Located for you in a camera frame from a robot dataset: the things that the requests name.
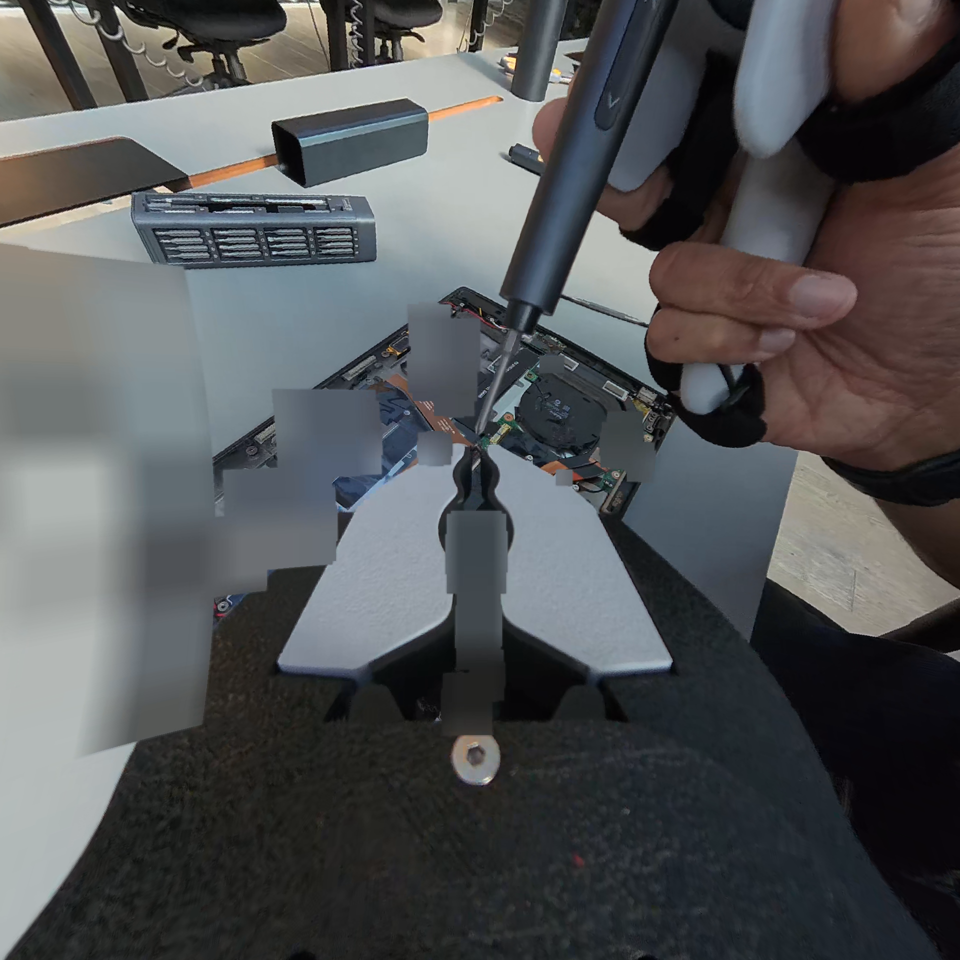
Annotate black metal spudger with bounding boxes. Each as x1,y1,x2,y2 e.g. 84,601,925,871
561,294,651,327

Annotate black office chair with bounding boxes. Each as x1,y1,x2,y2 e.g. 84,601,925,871
322,0,444,70
116,0,288,87

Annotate black laptop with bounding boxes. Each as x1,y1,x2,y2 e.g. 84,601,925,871
212,285,678,526

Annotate black wrist strap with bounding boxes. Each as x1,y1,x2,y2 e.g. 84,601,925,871
821,448,960,509

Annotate person's right hand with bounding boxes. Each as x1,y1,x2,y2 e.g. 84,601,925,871
532,0,960,470

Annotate person's right forearm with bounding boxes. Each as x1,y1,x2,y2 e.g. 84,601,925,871
873,491,960,594

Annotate grey metal case sleeve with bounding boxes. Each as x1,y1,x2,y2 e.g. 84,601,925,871
271,97,430,189

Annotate grey cylinder post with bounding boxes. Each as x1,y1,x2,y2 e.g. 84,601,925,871
512,0,566,103

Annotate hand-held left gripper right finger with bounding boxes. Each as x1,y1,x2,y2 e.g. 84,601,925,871
483,450,674,721

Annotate set of steel screwdriver bits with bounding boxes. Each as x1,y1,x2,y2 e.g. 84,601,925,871
150,196,354,261

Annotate person's dark pants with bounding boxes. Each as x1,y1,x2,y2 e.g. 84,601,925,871
750,577,960,960

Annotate grey screwdriver bit case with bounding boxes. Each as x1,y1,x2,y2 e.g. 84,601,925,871
131,191,378,266

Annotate dark flat panel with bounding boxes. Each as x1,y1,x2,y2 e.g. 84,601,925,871
0,136,189,228

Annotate grey electric screwdriver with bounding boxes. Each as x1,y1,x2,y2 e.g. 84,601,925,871
474,0,680,445

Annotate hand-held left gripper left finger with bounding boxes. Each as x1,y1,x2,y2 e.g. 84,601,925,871
277,450,468,721

